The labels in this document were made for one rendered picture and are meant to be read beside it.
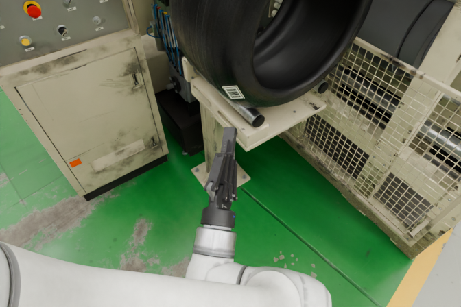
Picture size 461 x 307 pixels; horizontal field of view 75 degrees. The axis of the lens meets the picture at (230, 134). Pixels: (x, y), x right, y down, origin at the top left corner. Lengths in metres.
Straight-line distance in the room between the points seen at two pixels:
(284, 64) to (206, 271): 0.74
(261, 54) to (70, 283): 0.97
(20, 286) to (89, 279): 0.09
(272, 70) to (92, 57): 0.73
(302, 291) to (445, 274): 1.39
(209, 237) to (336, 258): 1.15
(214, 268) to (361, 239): 1.27
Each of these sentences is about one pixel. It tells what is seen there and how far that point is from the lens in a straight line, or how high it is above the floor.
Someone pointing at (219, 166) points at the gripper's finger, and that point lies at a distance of 0.67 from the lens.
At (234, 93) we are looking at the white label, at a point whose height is 1.05.
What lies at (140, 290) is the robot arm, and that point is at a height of 1.18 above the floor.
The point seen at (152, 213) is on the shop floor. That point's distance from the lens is 1.80.
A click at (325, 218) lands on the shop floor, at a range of 1.82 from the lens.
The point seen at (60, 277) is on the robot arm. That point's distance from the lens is 0.33.
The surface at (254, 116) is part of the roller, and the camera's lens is 0.91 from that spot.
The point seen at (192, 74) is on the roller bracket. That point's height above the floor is 0.88.
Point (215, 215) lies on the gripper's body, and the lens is 0.66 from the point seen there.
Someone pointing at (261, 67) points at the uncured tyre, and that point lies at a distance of 1.12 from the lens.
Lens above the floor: 1.55
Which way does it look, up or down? 48 degrees down
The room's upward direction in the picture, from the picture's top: straight up
